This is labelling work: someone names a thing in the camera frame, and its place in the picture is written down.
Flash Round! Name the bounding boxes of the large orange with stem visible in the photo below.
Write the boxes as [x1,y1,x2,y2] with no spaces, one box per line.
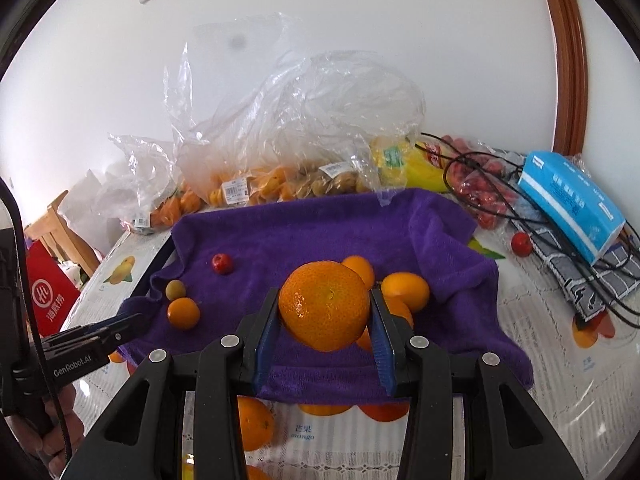
[354,294,416,354]

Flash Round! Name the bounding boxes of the small orange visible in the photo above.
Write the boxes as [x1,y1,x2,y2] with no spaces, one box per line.
[167,297,201,330]
[342,255,376,289]

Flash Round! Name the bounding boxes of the oval orange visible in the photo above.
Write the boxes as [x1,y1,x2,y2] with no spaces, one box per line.
[381,272,431,312]

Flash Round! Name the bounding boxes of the green kiwi fruit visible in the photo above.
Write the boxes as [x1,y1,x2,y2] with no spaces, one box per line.
[165,280,186,302]

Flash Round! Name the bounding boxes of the small red apple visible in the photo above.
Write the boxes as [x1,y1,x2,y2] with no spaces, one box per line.
[212,252,234,275]

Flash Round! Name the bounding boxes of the large round orange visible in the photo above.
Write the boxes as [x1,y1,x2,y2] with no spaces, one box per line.
[278,260,372,353]

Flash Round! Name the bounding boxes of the bag of red fruits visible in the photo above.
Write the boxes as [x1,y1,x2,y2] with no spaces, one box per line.
[435,136,524,231]

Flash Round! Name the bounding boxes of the person's left hand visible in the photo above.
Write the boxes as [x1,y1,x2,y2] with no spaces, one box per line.
[6,385,85,479]

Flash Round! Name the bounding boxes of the orange near towel edge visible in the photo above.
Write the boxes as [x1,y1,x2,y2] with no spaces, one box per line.
[238,396,274,452]

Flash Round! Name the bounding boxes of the red paper bag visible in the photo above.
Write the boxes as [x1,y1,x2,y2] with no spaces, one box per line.
[26,240,79,337]

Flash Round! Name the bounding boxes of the purple towel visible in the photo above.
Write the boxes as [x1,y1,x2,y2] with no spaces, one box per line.
[120,190,534,404]

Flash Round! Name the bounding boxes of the medium orange on table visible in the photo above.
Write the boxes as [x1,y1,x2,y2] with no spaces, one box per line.
[246,465,271,480]

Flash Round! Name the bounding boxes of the black tray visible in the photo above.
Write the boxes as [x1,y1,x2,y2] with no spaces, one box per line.
[130,236,175,297]

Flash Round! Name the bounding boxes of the wooden chair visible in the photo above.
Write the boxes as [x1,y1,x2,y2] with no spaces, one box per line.
[25,191,100,278]

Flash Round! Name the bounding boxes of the red cherry tomato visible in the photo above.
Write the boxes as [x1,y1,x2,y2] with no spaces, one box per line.
[511,231,533,258]

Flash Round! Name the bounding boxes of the white plastic bag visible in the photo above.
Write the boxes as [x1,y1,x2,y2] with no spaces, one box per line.
[56,170,122,257]

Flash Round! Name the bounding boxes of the white fruit print tablecloth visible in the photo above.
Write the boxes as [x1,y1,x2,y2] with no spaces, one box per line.
[62,199,640,480]

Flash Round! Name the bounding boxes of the clear bag of oranges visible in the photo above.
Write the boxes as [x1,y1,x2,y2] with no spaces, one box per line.
[92,136,205,234]

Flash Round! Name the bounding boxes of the grey checkered cloth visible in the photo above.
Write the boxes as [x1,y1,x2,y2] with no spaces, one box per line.
[510,197,639,328]

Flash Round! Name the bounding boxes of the yellow snack bag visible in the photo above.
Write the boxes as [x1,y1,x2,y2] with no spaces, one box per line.
[370,136,448,193]

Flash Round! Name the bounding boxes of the blue tissue pack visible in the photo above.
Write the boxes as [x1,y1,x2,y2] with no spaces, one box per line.
[518,151,626,266]

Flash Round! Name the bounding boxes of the clear bag of kumquats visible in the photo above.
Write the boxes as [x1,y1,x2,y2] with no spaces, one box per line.
[164,13,425,208]

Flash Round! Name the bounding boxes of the black cable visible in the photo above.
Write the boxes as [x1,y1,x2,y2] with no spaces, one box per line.
[414,131,640,331]

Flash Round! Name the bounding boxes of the brown wooden door frame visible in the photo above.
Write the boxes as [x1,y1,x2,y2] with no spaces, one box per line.
[547,0,588,156]

